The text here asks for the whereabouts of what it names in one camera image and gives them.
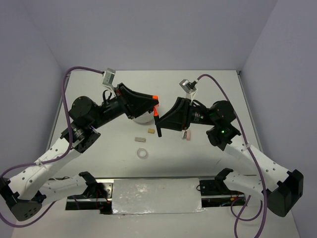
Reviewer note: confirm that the orange highlighter marker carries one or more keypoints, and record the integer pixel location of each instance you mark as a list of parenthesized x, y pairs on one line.
[(156, 118)]

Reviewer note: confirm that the white round divided container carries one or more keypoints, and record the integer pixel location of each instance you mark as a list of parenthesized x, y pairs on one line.
[(145, 118)]

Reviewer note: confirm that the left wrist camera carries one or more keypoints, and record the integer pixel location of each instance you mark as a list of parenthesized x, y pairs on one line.
[(108, 77)]

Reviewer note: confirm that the tan eraser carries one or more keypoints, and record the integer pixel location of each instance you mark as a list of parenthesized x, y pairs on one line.
[(150, 130)]

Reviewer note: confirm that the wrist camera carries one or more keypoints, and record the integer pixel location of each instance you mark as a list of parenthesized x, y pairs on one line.
[(189, 88), (108, 77)]

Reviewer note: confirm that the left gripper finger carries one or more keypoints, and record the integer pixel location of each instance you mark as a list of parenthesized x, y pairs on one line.
[(137, 96), (143, 107)]

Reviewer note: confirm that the grey eraser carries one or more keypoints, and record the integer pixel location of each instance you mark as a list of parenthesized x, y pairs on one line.
[(140, 139)]

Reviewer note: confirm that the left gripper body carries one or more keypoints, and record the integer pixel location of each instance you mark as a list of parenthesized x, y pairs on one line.
[(128, 105)]

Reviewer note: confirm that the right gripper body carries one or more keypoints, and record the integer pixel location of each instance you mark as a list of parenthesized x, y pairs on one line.
[(186, 109)]

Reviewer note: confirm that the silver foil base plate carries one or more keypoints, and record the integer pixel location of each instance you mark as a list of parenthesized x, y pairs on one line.
[(156, 196)]

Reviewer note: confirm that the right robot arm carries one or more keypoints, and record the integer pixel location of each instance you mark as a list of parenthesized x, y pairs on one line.
[(269, 182)]

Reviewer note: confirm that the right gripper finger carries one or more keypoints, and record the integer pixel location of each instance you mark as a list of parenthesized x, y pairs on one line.
[(175, 112), (168, 123)]

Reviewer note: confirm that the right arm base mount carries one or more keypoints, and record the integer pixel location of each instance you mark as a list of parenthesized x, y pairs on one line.
[(214, 193)]

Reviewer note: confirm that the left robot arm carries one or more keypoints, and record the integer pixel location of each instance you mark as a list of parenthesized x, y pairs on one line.
[(27, 192)]

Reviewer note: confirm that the clear tape roll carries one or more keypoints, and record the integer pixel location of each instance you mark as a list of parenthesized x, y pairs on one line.
[(142, 153)]

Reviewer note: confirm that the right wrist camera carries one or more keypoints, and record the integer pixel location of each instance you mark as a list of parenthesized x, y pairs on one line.
[(189, 88)]

